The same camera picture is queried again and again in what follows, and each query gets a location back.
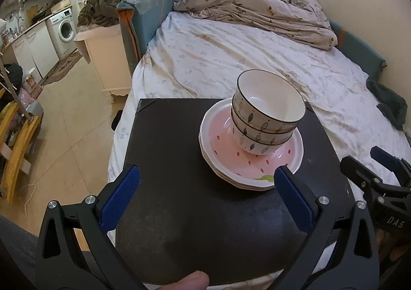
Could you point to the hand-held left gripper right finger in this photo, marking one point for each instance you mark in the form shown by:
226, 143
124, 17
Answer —
293, 200

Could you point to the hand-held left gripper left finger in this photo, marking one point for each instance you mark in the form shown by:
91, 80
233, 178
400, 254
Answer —
120, 200

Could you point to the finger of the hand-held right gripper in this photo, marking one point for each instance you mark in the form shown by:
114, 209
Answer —
387, 157
356, 169

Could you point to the pink strawberry plate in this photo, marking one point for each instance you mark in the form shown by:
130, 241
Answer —
253, 190
221, 129
247, 186

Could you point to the white leaf-pattern bowl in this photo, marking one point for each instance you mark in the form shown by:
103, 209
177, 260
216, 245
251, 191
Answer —
260, 136
257, 148
273, 100

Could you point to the person's right hand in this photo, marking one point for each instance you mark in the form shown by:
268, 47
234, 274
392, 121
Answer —
383, 241

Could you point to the person's left hand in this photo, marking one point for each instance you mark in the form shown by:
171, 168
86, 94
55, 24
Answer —
186, 282

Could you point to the dark green cloth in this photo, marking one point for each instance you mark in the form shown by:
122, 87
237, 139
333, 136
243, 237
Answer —
388, 100

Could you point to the black board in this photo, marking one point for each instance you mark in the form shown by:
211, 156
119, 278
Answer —
167, 148

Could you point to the yellow wooden rack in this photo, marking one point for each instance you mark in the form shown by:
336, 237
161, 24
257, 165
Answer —
19, 148

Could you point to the person's dark grey clothing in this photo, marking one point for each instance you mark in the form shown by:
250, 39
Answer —
16, 251

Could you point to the beige nightstand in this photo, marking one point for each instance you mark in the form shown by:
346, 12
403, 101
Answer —
106, 61

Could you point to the brown floor rug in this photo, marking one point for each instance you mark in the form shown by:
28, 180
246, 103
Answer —
64, 68

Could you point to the pink box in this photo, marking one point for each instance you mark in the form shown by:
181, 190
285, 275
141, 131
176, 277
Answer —
30, 84

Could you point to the white floral bed sheet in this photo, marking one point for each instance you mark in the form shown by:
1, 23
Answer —
224, 52

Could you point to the black bag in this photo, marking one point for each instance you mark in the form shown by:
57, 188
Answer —
14, 74

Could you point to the white kitchen cabinet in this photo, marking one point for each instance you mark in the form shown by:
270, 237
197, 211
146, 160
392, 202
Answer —
35, 49

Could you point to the white washing machine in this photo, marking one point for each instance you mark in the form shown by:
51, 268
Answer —
64, 29

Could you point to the beige printed quilt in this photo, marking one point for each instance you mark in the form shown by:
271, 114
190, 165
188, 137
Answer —
257, 4

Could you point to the teal padded bed frame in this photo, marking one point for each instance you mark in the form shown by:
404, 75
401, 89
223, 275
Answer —
144, 16

